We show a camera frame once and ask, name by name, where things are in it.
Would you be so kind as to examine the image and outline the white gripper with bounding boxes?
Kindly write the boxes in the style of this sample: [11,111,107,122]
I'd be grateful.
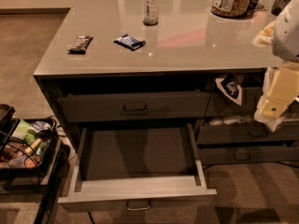
[254,61,299,133]

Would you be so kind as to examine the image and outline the grey drawer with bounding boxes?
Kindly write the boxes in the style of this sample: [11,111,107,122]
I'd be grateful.
[199,145,299,165]
[206,87,263,117]
[58,91,210,122]
[197,119,299,145]
[59,124,217,212]

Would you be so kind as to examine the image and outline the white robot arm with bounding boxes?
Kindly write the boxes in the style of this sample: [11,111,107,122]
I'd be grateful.
[252,0,299,133]

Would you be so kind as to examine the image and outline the white snack bags in drawer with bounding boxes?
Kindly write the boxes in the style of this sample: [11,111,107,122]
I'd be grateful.
[206,116,254,126]

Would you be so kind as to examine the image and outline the grey drawer cabinet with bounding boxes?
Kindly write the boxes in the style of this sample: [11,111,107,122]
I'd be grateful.
[33,0,299,173]

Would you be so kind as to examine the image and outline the black white chip bag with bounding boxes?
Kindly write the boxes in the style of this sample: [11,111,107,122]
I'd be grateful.
[215,74,242,105]

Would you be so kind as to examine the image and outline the blue snack packet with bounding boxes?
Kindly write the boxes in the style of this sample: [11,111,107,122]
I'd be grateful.
[114,34,146,51]

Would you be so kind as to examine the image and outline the clear plastic bottle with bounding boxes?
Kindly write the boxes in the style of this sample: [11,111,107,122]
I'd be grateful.
[143,0,159,26]

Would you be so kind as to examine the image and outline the brown candy bar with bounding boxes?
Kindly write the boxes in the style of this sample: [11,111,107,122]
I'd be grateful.
[68,35,93,54]

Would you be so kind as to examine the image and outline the green snack bag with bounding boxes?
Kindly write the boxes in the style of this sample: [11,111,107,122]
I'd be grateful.
[12,119,51,155]

